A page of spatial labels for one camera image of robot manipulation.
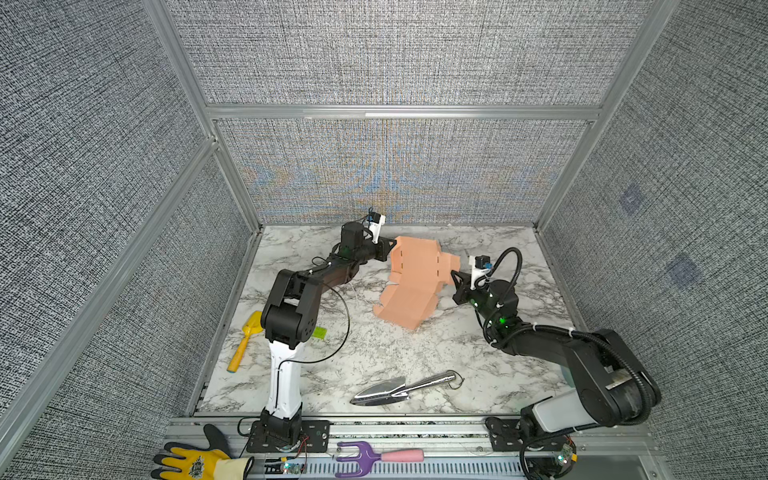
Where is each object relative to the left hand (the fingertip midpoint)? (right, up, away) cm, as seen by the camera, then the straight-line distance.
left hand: (396, 242), depth 98 cm
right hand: (+17, -9, -9) cm, 21 cm away
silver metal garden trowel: (-1, -40, -17) cm, 44 cm away
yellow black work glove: (-42, -51, -31) cm, 73 cm away
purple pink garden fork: (-8, -52, -27) cm, 59 cm away
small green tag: (-24, -28, -7) cm, 37 cm away
